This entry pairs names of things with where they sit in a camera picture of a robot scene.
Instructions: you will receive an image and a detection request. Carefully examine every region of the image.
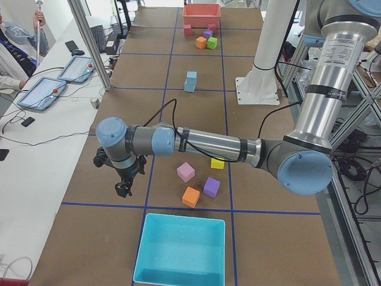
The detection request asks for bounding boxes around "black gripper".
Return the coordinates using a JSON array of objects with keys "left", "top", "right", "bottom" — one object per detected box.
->
[{"left": 93, "top": 147, "right": 146, "bottom": 197}]

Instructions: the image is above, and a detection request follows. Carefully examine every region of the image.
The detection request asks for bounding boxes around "light blue foam block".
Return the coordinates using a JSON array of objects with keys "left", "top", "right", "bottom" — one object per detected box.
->
[
  {"left": 186, "top": 71, "right": 197, "bottom": 86},
  {"left": 183, "top": 80, "right": 196, "bottom": 93}
]

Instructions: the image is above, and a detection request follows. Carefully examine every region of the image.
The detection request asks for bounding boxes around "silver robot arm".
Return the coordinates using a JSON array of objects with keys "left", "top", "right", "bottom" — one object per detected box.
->
[{"left": 93, "top": 1, "right": 380, "bottom": 197}]

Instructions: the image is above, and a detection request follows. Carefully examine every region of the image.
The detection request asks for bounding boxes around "pink foam block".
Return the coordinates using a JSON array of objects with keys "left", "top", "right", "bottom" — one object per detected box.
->
[{"left": 177, "top": 162, "right": 195, "bottom": 182}]

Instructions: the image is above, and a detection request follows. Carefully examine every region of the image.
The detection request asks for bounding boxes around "orange foam block left side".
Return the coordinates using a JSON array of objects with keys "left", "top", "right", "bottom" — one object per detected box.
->
[{"left": 182, "top": 186, "right": 200, "bottom": 208}]

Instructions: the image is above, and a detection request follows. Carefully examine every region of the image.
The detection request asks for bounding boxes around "orange foam block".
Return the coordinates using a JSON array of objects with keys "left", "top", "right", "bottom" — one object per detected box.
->
[
  {"left": 195, "top": 36, "right": 208, "bottom": 49},
  {"left": 182, "top": 186, "right": 200, "bottom": 208}
]

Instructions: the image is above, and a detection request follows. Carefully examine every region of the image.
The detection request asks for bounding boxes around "cyan plastic bin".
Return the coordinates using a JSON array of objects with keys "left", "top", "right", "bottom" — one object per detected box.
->
[{"left": 133, "top": 213, "right": 226, "bottom": 285}]

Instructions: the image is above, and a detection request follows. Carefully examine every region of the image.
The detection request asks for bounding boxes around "purple foam block left side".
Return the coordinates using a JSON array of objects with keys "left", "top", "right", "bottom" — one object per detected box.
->
[{"left": 203, "top": 177, "right": 220, "bottom": 198}]

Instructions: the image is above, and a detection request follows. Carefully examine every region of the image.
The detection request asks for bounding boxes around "purple foam block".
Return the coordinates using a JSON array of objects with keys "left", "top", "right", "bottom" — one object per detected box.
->
[
  {"left": 203, "top": 29, "right": 213, "bottom": 40},
  {"left": 203, "top": 177, "right": 220, "bottom": 198}
]

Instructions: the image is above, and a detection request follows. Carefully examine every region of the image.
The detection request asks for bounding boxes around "small metal cylinder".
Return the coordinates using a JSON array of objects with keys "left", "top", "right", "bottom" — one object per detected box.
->
[{"left": 90, "top": 98, "right": 100, "bottom": 109}]

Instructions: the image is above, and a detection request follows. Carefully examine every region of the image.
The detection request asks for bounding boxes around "yellow foam block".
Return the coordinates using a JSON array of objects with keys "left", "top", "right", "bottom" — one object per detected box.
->
[{"left": 210, "top": 158, "right": 225, "bottom": 170}]

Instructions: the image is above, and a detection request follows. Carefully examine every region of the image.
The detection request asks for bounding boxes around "black smartphone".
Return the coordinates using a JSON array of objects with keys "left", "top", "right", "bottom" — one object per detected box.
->
[
  {"left": 21, "top": 117, "right": 35, "bottom": 128},
  {"left": 65, "top": 41, "right": 78, "bottom": 52}
]

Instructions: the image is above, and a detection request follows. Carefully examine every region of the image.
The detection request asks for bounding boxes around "teach pendant near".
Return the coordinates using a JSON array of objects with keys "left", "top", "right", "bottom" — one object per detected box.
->
[{"left": 17, "top": 77, "right": 67, "bottom": 111}]

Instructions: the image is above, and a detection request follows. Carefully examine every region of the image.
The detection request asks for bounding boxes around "teach pendant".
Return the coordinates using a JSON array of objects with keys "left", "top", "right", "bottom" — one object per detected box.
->
[
  {"left": 57, "top": 55, "right": 95, "bottom": 83},
  {"left": 17, "top": 77, "right": 67, "bottom": 111}
]

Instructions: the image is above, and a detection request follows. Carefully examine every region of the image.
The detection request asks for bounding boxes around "teach pendant far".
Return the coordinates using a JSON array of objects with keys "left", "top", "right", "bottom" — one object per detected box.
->
[{"left": 57, "top": 55, "right": 95, "bottom": 83}]

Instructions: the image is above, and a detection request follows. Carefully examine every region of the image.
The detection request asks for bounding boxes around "black computer mouse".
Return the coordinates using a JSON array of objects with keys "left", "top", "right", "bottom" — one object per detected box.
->
[{"left": 71, "top": 49, "right": 85, "bottom": 56}]

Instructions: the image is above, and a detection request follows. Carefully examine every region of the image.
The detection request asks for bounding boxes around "black keyboard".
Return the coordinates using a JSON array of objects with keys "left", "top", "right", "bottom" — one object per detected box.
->
[{"left": 90, "top": 25, "right": 105, "bottom": 53}]

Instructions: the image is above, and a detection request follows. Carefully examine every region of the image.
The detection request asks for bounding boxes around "orange foam block right side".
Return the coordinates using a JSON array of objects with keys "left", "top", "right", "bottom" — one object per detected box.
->
[{"left": 195, "top": 36, "right": 208, "bottom": 49}]

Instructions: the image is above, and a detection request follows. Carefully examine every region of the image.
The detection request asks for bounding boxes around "green foam block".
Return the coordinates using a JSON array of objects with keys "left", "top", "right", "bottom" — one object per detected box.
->
[{"left": 207, "top": 37, "right": 218, "bottom": 49}]

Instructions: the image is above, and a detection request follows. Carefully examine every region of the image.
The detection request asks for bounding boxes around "crimson foam block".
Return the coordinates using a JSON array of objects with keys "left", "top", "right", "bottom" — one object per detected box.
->
[
  {"left": 207, "top": 23, "right": 217, "bottom": 34},
  {"left": 183, "top": 24, "right": 192, "bottom": 36}
]

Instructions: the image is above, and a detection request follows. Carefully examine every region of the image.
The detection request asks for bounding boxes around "purple foam block right side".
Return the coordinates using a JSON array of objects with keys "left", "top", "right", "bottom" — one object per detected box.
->
[{"left": 203, "top": 29, "right": 213, "bottom": 40}]

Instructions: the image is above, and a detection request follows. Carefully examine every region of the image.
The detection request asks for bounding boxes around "person in grey jacket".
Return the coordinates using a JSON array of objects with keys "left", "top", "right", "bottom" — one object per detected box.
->
[{"left": 1, "top": 11, "right": 49, "bottom": 91}]

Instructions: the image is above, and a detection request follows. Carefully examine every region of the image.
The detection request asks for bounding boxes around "pink plastic bin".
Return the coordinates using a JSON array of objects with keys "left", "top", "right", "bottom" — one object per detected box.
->
[{"left": 183, "top": 4, "right": 221, "bottom": 28}]

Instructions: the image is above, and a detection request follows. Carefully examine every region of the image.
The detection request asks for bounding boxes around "aluminium frame post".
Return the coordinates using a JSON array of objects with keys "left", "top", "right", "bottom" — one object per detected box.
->
[{"left": 67, "top": 0, "right": 111, "bottom": 92}]

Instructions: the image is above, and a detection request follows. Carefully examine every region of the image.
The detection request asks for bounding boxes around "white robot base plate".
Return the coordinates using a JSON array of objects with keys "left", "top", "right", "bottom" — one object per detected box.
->
[{"left": 235, "top": 74, "right": 280, "bottom": 105}]

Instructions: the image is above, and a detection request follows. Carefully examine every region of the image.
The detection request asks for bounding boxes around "aluminium frame rack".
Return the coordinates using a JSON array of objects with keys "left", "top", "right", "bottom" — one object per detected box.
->
[{"left": 285, "top": 38, "right": 381, "bottom": 286}]

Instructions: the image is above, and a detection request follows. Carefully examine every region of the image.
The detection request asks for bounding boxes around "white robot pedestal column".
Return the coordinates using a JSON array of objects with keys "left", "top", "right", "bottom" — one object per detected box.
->
[{"left": 253, "top": 0, "right": 299, "bottom": 71}]

